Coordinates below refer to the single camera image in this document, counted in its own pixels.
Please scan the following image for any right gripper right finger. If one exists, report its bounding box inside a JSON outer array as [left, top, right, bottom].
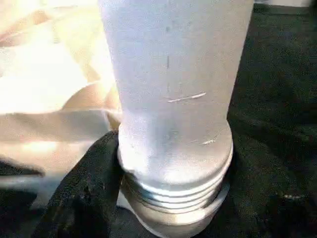
[[198, 148, 317, 238]]

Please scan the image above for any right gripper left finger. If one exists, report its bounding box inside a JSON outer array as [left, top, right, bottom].
[[32, 131, 149, 238]]

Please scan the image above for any white plastic table top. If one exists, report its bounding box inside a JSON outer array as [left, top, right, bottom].
[[0, 0, 231, 238]]

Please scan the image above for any white plastic table leg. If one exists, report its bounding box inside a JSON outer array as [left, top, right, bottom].
[[98, 0, 255, 216]]

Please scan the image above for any black work mat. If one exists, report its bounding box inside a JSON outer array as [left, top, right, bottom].
[[0, 2, 317, 238]]

